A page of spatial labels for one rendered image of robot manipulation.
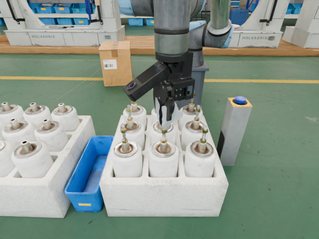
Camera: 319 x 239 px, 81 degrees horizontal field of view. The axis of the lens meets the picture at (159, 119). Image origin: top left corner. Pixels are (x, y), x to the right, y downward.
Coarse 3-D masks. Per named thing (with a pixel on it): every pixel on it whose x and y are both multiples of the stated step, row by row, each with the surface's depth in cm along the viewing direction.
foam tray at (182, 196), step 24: (120, 120) 84; (144, 168) 61; (216, 168) 61; (120, 192) 58; (144, 192) 58; (168, 192) 58; (192, 192) 58; (216, 192) 58; (120, 216) 66; (144, 216) 66; (168, 216) 66; (192, 216) 66; (216, 216) 66
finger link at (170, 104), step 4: (168, 92) 45; (168, 96) 45; (168, 100) 45; (172, 100) 45; (168, 104) 45; (172, 104) 45; (168, 108) 46; (172, 108) 46; (168, 112) 46; (172, 112) 46; (168, 116) 47; (168, 120) 49
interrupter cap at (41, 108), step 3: (39, 105) 81; (42, 105) 81; (30, 108) 79; (39, 108) 79; (42, 108) 79; (45, 108) 79; (27, 111) 77; (30, 111) 77; (33, 111) 77; (36, 111) 77; (39, 111) 76; (27, 114) 75; (30, 114) 75; (33, 114) 75
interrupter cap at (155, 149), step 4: (156, 144) 60; (168, 144) 60; (172, 144) 60; (152, 148) 58; (156, 148) 58; (168, 148) 59; (172, 148) 58; (152, 152) 57; (156, 152) 57; (160, 152) 57; (164, 152) 57; (168, 152) 57; (172, 152) 57; (160, 156) 55; (164, 156) 55; (168, 156) 56
